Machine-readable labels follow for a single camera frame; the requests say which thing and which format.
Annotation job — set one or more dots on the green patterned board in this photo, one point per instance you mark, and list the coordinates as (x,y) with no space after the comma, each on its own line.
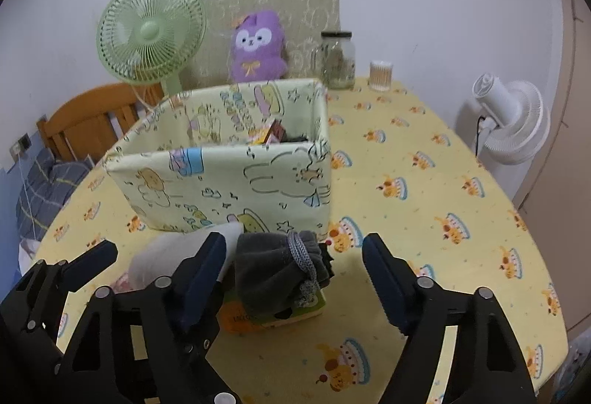
(314,16)

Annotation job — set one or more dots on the white sheet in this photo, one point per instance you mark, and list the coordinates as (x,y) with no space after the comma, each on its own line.
(27,249)

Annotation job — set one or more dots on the green printed fabric storage box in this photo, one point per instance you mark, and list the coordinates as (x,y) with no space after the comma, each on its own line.
(221,187)

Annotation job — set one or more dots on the white cloth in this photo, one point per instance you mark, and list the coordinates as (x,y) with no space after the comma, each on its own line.
(157,261)

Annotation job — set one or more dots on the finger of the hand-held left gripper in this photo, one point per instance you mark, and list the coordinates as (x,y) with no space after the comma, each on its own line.
(92,261)

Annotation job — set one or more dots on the white standing fan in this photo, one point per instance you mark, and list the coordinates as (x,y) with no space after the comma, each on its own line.
(508,118)

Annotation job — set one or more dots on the black plastic bag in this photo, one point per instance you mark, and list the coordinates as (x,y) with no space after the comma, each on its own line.
(295,138)

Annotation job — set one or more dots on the clear plastic bag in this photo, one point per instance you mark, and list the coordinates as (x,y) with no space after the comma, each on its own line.
(579,367)

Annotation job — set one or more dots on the cotton swab container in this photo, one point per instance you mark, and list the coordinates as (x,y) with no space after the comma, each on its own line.
(381,76)

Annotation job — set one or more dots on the grey plaid bedding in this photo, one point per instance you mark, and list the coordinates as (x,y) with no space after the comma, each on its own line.
(41,191)

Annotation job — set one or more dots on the green desk fan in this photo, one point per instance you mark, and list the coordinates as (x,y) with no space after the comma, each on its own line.
(147,32)

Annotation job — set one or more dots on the beige door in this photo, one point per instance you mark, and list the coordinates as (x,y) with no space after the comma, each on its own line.
(568,154)

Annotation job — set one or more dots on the purple plush toy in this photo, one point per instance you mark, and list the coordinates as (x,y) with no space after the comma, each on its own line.
(258,62)

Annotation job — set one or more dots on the glass jar with lid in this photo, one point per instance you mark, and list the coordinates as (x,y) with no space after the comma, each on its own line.
(339,62)

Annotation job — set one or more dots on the wall socket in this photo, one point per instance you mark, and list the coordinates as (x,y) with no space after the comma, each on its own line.
(22,141)

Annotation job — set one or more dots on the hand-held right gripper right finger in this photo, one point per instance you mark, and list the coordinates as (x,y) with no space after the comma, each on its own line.
(383,284)

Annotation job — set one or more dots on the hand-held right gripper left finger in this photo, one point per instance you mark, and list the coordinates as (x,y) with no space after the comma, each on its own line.
(203,284)

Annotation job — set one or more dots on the colourful snack box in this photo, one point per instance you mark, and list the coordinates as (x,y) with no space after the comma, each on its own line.
(270,134)

